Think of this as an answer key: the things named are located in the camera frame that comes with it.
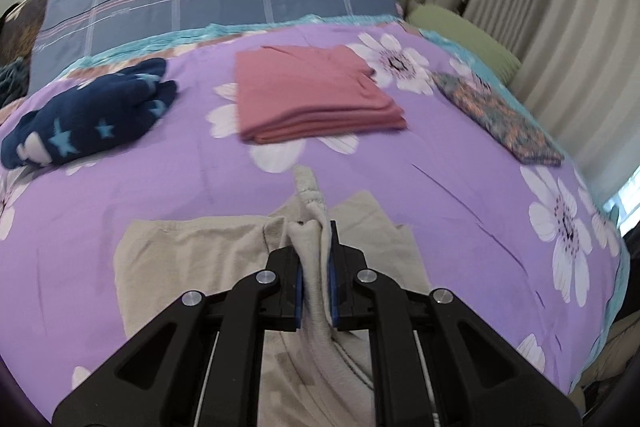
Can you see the beige curtain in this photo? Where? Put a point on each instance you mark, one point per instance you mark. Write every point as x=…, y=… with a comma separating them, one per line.
x=540, y=7

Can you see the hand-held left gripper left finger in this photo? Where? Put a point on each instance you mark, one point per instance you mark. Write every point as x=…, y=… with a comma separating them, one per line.
x=298, y=292

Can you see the folded pink garment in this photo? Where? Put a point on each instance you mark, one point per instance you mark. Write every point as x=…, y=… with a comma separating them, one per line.
x=310, y=92

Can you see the green pillow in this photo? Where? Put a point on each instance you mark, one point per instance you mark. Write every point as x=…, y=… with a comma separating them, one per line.
x=460, y=32

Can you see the beige small garment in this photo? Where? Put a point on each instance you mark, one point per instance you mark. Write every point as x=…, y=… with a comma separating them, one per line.
x=200, y=257

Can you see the navy star-print fleece garment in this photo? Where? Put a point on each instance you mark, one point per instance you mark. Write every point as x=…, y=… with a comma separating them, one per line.
x=85, y=117

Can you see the purple floral bed sheet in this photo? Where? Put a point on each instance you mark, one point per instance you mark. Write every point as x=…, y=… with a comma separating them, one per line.
x=450, y=207

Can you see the folded patterned multicolour cloth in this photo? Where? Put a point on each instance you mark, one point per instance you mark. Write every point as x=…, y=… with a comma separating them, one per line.
x=495, y=117

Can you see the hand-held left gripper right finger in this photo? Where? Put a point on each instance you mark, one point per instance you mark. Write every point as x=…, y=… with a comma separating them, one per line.
x=334, y=297

